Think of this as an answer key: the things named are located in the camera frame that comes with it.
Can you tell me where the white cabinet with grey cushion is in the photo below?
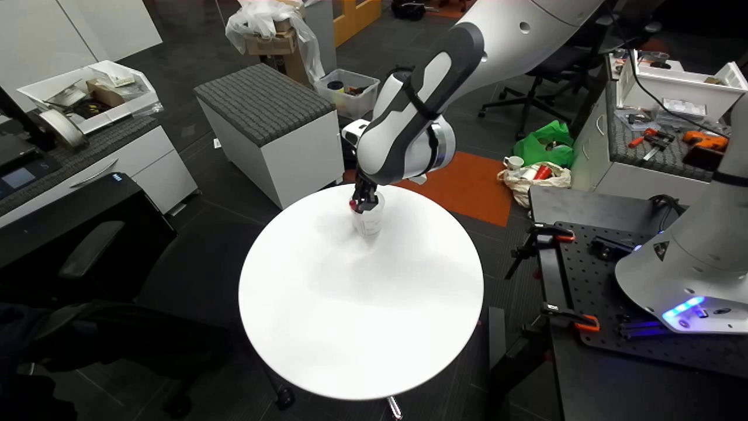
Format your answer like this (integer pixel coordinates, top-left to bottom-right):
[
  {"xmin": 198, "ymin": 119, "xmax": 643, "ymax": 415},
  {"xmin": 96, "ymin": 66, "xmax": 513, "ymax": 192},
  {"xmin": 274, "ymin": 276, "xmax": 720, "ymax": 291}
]
[{"xmin": 192, "ymin": 61, "xmax": 345, "ymax": 211}]

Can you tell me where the black swivel office chair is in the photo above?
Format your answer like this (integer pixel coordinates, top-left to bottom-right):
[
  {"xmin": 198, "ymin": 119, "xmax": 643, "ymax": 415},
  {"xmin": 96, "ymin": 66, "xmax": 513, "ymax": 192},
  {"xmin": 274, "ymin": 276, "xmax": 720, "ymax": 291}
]
[{"xmin": 477, "ymin": 25, "xmax": 619, "ymax": 136}]

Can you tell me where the white tool cart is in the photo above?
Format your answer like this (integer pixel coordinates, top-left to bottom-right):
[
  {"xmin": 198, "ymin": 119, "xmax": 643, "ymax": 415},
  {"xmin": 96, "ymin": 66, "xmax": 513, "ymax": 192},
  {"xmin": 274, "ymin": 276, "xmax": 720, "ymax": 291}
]
[{"xmin": 570, "ymin": 46, "xmax": 748, "ymax": 208}]

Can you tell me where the white plastic bag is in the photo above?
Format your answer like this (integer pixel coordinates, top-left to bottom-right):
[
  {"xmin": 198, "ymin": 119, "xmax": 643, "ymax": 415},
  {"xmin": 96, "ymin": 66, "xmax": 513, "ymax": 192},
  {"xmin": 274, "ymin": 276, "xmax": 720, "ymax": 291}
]
[{"xmin": 222, "ymin": 0, "xmax": 328, "ymax": 89}]

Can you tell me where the green bag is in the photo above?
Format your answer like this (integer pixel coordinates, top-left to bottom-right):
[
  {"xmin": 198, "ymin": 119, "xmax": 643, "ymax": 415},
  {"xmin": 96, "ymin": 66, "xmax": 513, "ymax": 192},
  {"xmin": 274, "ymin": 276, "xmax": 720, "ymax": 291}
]
[{"xmin": 511, "ymin": 117, "xmax": 578, "ymax": 169}]

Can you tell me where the white open box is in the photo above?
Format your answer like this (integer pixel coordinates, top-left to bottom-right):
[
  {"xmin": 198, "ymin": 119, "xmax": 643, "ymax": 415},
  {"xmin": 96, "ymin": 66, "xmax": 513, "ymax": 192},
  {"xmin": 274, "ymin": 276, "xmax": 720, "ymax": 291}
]
[{"xmin": 612, "ymin": 46, "xmax": 748, "ymax": 123}]

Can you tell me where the brown cardboard box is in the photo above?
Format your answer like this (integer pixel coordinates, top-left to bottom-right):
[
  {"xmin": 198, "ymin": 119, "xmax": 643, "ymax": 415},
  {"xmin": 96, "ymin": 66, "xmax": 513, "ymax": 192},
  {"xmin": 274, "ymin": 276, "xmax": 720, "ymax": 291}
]
[{"xmin": 246, "ymin": 18, "xmax": 311, "ymax": 84}]

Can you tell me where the orange black clamp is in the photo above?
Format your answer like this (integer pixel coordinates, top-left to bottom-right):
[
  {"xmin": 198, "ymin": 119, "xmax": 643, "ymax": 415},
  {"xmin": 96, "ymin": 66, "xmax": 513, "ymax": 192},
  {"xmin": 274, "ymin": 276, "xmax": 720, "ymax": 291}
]
[
  {"xmin": 502, "ymin": 222, "xmax": 580, "ymax": 280},
  {"xmin": 518, "ymin": 301, "xmax": 603, "ymax": 338}
]

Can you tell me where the clear plastic storage bin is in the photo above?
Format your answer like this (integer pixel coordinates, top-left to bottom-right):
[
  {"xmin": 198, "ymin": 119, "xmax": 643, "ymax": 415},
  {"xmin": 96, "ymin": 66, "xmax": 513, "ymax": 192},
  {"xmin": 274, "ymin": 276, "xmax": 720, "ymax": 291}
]
[{"xmin": 312, "ymin": 68, "xmax": 383, "ymax": 123}]

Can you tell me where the white tape roll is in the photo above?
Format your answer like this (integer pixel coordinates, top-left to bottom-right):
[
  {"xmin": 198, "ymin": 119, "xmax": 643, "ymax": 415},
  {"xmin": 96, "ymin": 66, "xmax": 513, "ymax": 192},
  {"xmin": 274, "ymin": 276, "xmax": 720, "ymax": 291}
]
[{"xmin": 35, "ymin": 108, "xmax": 87, "ymax": 152}]

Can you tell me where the black office chair with armrests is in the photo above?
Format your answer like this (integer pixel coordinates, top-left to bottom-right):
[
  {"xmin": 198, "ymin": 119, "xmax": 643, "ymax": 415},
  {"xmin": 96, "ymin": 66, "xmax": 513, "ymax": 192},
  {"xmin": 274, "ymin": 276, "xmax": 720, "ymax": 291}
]
[{"xmin": 0, "ymin": 171, "xmax": 263, "ymax": 421}]

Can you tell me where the black bag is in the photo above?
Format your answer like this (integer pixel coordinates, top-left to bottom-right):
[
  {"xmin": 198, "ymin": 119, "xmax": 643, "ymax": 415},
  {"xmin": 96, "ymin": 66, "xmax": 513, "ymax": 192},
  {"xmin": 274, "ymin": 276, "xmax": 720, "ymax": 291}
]
[{"xmin": 338, "ymin": 143, "xmax": 361, "ymax": 178}]

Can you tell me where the orange power tool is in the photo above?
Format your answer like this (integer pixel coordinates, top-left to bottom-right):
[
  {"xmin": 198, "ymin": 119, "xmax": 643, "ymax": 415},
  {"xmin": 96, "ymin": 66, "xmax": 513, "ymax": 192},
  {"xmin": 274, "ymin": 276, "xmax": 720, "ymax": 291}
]
[{"xmin": 681, "ymin": 125, "xmax": 735, "ymax": 157}]

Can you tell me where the black perforated mounting table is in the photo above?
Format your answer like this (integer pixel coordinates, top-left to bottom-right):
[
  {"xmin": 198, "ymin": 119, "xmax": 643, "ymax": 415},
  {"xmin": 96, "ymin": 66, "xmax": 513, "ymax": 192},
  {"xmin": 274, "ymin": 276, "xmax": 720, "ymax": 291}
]
[{"xmin": 529, "ymin": 185, "xmax": 748, "ymax": 421}]

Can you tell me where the white tray with clutter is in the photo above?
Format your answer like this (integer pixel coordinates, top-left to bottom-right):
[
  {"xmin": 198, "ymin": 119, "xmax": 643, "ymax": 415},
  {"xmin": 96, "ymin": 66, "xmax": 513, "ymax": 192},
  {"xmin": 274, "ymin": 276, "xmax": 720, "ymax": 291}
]
[{"xmin": 16, "ymin": 57, "xmax": 163, "ymax": 138}]

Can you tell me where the orange floor mat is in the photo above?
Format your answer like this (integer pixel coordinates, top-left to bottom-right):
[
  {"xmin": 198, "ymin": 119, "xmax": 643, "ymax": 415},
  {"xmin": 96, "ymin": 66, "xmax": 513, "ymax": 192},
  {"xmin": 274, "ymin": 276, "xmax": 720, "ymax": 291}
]
[{"xmin": 385, "ymin": 148, "xmax": 516, "ymax": 228}]

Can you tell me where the white bag with red items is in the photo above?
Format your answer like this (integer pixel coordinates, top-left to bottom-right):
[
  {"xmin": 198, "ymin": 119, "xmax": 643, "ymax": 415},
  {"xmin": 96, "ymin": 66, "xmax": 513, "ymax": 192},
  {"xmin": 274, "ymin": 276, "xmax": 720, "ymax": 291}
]
[{"xmin": 495, "ymin": 155, "xmax": 574, "ymax": 211}]

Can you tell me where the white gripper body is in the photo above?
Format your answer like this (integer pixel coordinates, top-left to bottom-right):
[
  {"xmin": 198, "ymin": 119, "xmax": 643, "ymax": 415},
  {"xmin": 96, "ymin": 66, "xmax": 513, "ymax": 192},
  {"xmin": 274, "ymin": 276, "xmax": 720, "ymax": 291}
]
[{"xmin": 342, "ymin": 117, "xmax": 375, "ymax": 181}]

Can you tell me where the white drawer cabinet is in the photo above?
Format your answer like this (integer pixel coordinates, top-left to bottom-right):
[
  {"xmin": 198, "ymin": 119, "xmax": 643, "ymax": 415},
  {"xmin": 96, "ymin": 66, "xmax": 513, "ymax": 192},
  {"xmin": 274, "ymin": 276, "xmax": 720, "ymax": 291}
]
[{"xmin": 0, "ymin": 123, "xmax": 200, "ymax": 233}]

